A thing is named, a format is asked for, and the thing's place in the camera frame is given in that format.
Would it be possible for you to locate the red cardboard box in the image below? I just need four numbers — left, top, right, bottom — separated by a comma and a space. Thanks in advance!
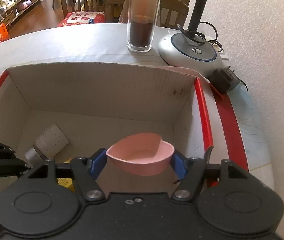
0, 61, 225, 196

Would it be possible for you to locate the wooden chair with pink towel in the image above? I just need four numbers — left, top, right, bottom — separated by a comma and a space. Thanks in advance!
103, 0, 189, 29

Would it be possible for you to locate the red cushion pack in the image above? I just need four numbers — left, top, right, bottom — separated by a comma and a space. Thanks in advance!
58, 11, 106, 27

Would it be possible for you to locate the glass jar with brown liquid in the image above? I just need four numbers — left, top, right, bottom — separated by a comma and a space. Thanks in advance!
127, 0, 160, 53

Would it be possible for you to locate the black power adapter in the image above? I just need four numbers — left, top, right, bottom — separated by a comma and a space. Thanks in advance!
208, 67, 241, 94

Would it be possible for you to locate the yellow small box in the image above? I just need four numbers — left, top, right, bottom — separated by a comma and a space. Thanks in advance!
56, 171, 75, 192

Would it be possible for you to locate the red white printed table mat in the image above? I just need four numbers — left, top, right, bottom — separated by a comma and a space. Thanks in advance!
0, 24, 274, 187

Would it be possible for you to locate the wooden tv cabinet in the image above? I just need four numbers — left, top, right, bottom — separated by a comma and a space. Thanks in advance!
0, 0, 41, 30

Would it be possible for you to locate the pink heart-shaped bowl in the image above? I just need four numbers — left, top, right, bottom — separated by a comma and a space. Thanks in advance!
106, 133, 174, 176

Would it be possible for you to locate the grey desk lamp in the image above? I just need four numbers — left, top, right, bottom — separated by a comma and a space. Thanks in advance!
158, 0, 223, 77

